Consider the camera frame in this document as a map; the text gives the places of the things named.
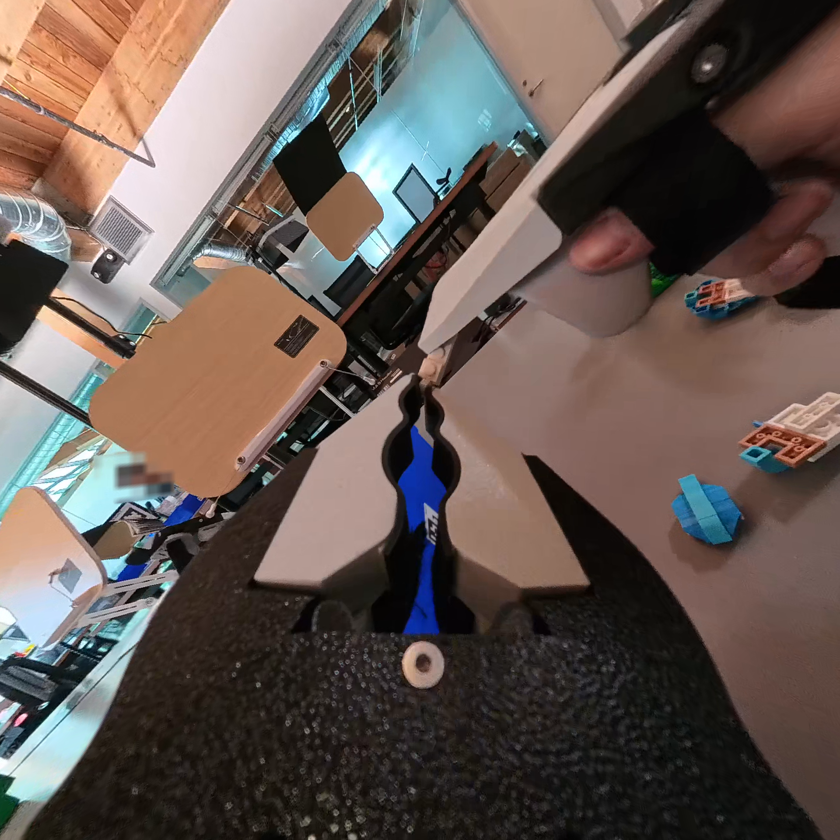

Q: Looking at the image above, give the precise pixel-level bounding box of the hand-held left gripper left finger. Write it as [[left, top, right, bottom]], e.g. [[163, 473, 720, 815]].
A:
[[253, 375, 422, 616]]

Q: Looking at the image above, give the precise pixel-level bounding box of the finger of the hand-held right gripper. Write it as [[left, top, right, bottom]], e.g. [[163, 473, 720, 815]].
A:
[[417, 39, 700, 349]]

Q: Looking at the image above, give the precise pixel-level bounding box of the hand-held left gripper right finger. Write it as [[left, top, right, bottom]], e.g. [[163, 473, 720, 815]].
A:
[[425, 386, 592, 632]]

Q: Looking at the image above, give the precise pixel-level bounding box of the blue white brown lego assembly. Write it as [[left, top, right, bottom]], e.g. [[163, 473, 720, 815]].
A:
[[684, 277, 762, 321]]

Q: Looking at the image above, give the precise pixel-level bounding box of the blue lego piece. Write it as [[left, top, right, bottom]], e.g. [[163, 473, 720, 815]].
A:
[[671, 474, 746, 546]]

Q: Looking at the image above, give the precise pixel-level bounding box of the brown white teal lego assembly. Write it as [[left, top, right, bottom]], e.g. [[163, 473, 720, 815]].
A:
[[738, 392, 840, 475]]

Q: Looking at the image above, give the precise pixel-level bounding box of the person's right hand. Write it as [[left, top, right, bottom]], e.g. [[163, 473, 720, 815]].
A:
[[568, 10, 840, 299]]

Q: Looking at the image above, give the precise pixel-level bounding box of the wooden standing desk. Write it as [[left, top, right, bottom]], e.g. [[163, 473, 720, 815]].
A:
[[331, 141, 500, 329]]

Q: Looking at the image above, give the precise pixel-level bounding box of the stack of cardboard boxes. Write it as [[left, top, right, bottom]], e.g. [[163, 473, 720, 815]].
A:
[[479, 128, 549, 204]]

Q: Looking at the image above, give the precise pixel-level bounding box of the computer monitor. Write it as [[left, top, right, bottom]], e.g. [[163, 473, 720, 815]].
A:
[[392, 164, 441, 227]]

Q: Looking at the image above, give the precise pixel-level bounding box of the light wooden chair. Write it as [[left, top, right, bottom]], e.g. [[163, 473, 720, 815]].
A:
[[305, 172, 385, 262], [0, 487, 109, 651], [87, 266, 349, 500]]

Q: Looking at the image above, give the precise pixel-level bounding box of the black panel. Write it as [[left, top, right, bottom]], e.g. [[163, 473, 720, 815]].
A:
[[272, 118, 349, 217]]

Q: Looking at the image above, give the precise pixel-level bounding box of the beige door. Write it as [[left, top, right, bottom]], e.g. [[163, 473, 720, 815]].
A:
[[456, 0, 631, 142]]

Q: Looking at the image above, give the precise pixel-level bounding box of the white wall vent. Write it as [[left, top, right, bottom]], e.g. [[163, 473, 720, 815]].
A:
[[88, 196, 155, 265]]

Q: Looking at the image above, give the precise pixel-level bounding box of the silver air duct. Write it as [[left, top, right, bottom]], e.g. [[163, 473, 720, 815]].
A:
[[0, 192, 72, 253]]

